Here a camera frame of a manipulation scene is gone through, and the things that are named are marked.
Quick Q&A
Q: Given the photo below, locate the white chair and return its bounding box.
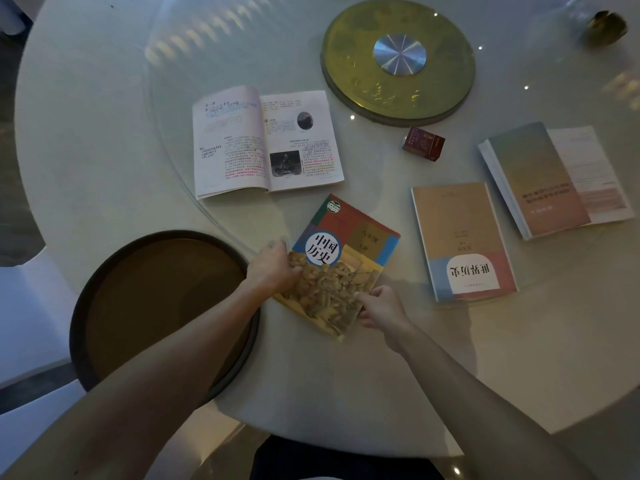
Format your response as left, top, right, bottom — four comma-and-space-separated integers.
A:
0, 247, 91, 460

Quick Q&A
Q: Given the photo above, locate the glass lazy susan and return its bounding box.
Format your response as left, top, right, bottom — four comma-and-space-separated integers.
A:
142, 0, 640, 315

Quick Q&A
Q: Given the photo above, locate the person's right hand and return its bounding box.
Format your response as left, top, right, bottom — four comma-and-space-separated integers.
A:
354, 285, 414, 353

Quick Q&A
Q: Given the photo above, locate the person's left forearm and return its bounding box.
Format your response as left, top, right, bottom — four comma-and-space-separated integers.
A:
0, 280, 281, 480

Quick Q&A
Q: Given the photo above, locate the round dark brown tray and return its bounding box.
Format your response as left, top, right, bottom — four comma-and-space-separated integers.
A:
69, 230, 262, 401

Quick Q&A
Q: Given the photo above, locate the person's right forearm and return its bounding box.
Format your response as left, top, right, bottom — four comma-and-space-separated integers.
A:
387, 322, 598, 480

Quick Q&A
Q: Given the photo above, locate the colourful history textbook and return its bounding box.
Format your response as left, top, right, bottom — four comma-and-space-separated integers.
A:
272, 193, 402, 342

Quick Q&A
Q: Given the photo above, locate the thick gradient cover book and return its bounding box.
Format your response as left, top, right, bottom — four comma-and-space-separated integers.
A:
477, 122, 636, 241

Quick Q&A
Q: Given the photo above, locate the person's dark clothing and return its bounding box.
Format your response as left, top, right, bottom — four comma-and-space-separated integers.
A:
248, 435, 446, 480

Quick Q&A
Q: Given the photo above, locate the brass turntable disc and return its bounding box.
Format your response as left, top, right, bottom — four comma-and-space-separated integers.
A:
320, 0, 477, 127

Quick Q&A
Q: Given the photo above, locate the small red box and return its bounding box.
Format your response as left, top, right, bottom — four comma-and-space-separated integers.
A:
401, 126, 446, 162

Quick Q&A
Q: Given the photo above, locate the open textbook with highlights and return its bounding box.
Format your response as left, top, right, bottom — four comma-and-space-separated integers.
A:
192, 85, 346, 201

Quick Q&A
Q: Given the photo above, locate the small brass cup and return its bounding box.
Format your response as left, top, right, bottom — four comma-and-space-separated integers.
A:
584, 10, 629, 46

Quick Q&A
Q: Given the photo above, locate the tan and blue textbook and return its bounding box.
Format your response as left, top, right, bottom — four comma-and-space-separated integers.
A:
410, 182, 520, 304

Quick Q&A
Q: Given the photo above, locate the person's left hand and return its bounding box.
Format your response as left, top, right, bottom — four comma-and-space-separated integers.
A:
246, 239, 304, 295

